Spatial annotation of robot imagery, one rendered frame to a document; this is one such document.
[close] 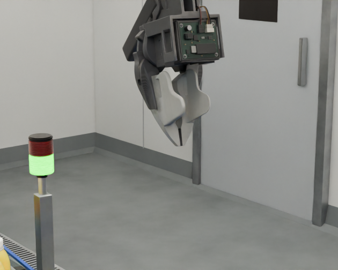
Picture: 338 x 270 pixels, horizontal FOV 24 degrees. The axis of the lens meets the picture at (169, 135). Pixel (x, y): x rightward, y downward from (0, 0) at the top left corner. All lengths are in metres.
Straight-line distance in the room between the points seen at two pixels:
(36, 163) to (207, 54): 1.19
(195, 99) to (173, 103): 0.04
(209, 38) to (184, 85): 0.08
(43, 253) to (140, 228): 2.91
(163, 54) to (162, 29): 0.04
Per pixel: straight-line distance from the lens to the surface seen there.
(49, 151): 2.05
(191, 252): 4.63
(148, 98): 0.94
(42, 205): 2.09
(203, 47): 0.91
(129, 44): 1.01
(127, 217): 5.21
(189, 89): 0.96
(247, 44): 5.32
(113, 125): 6.72
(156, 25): 0.92
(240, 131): 5.45
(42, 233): 2.11
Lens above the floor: 1.73
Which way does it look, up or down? 13 degrees down
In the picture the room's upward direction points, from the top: straight up
